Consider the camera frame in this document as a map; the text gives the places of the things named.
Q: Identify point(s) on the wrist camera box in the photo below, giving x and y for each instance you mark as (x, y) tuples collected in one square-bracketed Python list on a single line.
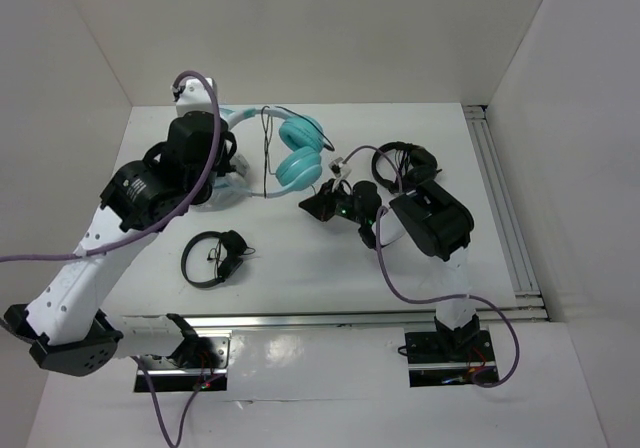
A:
[(191, 96), (340, 169)]

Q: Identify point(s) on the black over-ear headphones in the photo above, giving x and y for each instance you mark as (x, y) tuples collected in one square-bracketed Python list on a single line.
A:
[(415, 164)]

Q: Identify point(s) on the teal cat-ear headphones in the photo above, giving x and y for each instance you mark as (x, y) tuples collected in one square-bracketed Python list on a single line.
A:
[(305, 138)]

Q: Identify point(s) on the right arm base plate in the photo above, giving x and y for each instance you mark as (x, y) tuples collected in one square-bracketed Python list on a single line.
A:
[(430, 366)]

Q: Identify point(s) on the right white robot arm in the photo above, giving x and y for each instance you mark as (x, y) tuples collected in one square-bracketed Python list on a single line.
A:
[(439, 225)]

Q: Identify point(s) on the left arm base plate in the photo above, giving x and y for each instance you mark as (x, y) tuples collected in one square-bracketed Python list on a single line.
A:
[(206, 367)]

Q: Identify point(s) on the aluminium side rail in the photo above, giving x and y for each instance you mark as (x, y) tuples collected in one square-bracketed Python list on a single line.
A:
[(530, 301)]

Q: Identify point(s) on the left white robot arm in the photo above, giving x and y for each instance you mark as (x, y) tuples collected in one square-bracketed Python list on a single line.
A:
[(65, 326)]

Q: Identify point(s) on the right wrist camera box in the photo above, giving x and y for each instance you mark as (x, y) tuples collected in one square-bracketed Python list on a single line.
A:
[(340, 169)]

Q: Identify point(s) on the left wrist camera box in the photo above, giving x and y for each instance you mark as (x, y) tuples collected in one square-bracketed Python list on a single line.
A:
[(191, 96)]

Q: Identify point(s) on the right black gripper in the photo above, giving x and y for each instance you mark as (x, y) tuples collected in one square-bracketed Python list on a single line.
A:
[(319, 205)]

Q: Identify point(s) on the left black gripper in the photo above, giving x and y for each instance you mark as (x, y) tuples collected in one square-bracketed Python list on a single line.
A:
[(224, 164)]

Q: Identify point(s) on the small black grey headphones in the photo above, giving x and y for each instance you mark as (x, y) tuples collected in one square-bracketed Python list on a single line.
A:
[(227, 256)]

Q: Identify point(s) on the white grey gaming headset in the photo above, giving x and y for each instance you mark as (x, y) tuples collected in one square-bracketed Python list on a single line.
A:
[(222, 192)]

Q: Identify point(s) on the aluminium front rail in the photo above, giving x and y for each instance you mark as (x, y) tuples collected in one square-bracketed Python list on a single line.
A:
[(308, 321)]

